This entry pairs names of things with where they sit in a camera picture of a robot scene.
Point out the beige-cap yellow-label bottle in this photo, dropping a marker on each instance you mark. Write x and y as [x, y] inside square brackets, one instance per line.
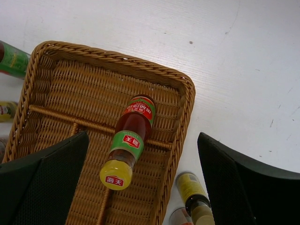
[196, 202]

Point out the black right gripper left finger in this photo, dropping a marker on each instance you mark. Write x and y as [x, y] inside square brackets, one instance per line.
[38, 189]

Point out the woven wicker basket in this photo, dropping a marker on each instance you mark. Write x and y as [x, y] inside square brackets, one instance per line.
[70, 88]

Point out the yellow-cap ketchup bottle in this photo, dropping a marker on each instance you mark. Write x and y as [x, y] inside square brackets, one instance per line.
[132, 130]

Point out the white-lid spice jar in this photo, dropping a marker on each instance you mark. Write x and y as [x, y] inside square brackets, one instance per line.
[180, 217]

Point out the green-label ketchup bottle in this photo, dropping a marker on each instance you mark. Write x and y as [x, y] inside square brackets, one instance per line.
[13, 61]

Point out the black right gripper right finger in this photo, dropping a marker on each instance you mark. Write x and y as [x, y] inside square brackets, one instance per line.
[245, 191]

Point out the yellow-label dark-cap bottle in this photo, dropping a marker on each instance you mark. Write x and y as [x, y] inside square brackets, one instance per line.
[7, 111]

